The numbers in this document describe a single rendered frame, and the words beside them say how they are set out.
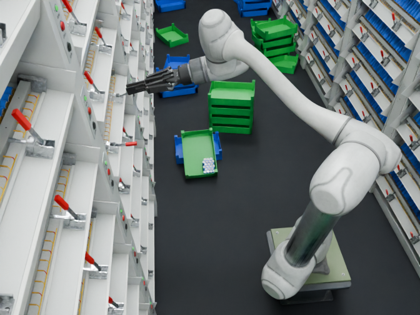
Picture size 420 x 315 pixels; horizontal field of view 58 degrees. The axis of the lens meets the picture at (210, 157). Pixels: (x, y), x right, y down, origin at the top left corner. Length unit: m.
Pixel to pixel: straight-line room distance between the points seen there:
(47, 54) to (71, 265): 0.39
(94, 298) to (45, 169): 0.39
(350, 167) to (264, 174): 1.41
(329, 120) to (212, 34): 0.43
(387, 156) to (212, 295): 1.13
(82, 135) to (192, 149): 1.63
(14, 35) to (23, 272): 0.31
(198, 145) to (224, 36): 1.36
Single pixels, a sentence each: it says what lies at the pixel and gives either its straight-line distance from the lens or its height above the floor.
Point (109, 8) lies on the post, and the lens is 1.49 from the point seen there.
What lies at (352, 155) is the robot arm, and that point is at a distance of 1.09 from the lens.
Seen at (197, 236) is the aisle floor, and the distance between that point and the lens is 2.13.
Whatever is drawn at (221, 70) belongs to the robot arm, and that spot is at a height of 1.07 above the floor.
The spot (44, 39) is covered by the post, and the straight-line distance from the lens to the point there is 0.77.
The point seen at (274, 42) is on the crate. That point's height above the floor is 0.20.
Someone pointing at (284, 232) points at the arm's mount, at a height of 0.21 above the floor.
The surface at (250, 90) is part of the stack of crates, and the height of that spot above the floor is 0.24.
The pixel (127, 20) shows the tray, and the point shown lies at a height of 0.94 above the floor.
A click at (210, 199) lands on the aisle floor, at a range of 2.28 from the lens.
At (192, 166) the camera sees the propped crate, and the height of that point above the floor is 0.04.
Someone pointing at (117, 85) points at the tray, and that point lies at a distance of 1.54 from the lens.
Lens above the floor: 1.76
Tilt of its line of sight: 44 degrees down
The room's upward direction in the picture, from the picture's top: 3 degrees counter-clockwise
